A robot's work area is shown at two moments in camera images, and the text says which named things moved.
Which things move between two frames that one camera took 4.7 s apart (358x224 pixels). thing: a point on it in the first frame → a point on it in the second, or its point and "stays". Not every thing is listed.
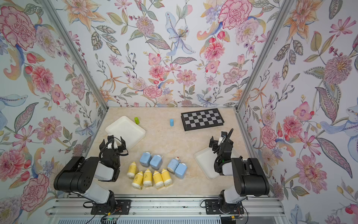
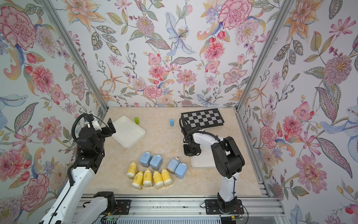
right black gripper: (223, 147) → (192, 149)
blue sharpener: (156, 162) stays
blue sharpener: (180, 171) stays
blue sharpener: (173, 164) stays
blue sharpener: (145, 159) stays
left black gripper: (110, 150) → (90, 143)
